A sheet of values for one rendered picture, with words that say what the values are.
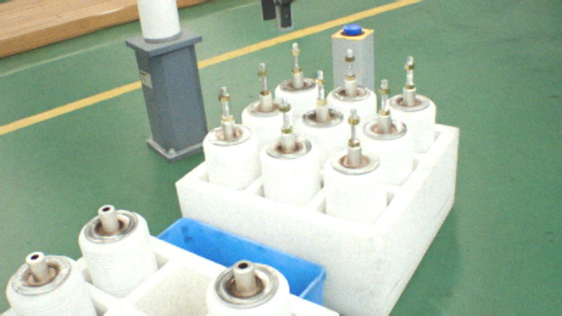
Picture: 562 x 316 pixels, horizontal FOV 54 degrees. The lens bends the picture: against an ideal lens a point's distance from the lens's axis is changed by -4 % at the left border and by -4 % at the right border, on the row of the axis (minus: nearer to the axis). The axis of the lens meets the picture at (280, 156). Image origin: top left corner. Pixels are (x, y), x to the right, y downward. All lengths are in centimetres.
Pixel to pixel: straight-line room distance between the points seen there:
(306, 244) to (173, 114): 64
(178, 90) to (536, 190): 86
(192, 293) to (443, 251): 49
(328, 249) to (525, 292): 36
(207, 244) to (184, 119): 50
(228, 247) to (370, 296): 25
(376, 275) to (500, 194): 49
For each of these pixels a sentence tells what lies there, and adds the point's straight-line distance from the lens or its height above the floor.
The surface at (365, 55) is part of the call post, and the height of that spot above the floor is 27.
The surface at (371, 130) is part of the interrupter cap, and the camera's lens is 97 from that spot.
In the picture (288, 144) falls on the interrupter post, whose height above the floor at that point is 26.
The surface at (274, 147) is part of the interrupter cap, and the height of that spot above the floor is 25.
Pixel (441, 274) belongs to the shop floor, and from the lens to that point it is 106.
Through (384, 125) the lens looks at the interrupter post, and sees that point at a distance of 96.
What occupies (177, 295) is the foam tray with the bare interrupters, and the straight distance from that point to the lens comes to 86.
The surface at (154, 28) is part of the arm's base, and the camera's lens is 139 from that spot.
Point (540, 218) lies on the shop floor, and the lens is 123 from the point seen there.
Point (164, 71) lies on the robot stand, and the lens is 139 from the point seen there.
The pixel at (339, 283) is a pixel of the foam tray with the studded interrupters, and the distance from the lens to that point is 93.
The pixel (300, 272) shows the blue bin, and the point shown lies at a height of 10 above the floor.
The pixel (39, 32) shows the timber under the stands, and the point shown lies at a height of 6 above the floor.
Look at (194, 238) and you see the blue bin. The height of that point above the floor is 8.
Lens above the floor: 69
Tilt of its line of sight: 29 degrees down
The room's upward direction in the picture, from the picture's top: 6 degrees counter-clockwise
